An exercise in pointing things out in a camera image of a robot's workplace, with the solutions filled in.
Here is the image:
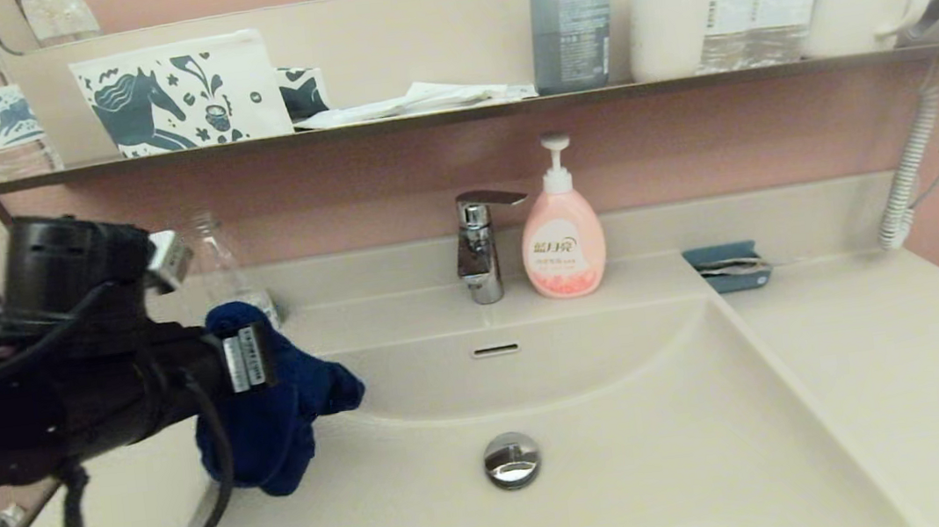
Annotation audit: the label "chrome drain stopper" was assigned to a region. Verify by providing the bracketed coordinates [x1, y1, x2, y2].
[480, 428, 545, 493]

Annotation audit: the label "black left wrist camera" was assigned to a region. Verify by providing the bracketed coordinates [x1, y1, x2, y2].
[0, 199, 202, 339]

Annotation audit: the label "white handleless cup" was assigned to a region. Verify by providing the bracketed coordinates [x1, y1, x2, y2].
[624, 0, 723, 84]

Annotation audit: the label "beige moulded sink basin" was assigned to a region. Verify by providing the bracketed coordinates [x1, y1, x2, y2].
[109, 230, 916, 527]

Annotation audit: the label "large horse print pouch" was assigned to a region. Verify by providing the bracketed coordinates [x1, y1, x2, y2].
[67, 25, 297, 163]

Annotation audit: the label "grey toiletry bottle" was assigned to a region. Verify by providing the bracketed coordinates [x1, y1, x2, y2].
[526, 0, 625, 97]

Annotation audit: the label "white coiled dryer cord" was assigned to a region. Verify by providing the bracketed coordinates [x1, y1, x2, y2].
[862, 83, 939, 252]

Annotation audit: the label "small clear water bottle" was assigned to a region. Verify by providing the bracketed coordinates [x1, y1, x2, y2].
[185, 202, 283, 335]

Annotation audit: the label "pink soap pump bottle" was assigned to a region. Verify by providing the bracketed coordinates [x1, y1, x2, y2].
[509, 129, 612, 303]

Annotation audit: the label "white mug with handle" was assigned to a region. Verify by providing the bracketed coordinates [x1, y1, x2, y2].
[798, 0, 939, 61]

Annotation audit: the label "white paper packets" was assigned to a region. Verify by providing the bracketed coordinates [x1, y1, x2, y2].
[292, 69, 540, 132]

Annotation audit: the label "teal blue box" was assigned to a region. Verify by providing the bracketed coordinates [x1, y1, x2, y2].
[682, 238, 776, 299]

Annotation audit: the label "dark metal wall shelf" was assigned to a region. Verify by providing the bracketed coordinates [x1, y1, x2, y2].
[0, 43, 939, 198]

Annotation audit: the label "chrome sink faucet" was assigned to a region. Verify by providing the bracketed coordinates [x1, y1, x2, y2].
[450, 185, 540, 307]

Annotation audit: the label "blue terry cloth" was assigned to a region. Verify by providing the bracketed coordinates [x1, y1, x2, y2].
[181, 288, 377, 507]

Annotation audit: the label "small blue print pouch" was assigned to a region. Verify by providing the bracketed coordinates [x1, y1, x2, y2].
[275, 62, 333, 123]

